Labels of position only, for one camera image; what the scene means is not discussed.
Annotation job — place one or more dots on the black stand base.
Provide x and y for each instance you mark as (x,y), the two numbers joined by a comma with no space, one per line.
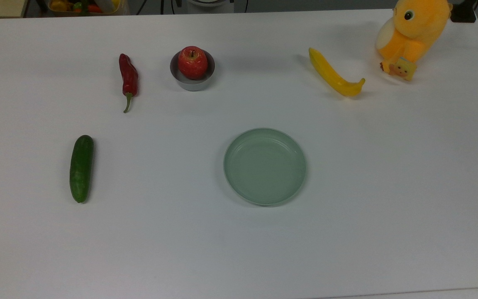
(463,14)

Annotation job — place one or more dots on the red apple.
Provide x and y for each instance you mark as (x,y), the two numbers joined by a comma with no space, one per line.
(192,64)

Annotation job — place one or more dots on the orange plush duck toy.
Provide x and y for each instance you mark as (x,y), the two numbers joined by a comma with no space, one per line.
(417,29)

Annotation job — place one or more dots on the green cucumber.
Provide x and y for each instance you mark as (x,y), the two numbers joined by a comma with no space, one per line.
(81,168)

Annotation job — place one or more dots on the red chili pepper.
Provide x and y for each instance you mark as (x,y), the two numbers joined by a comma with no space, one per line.
(129,77)

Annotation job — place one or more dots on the small grey bowl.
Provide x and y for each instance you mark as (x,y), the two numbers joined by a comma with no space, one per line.
(192,85)

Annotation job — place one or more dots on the pale green plastic plate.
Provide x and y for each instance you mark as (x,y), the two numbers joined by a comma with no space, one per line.
(264,166)

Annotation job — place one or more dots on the yellow banana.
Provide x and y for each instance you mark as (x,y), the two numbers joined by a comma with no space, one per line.
(330,77)

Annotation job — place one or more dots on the clear bin of toy food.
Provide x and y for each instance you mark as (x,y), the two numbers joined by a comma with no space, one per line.
(98,6)

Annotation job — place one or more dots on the paper tag on plush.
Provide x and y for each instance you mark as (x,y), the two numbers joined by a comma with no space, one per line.
(405,69)

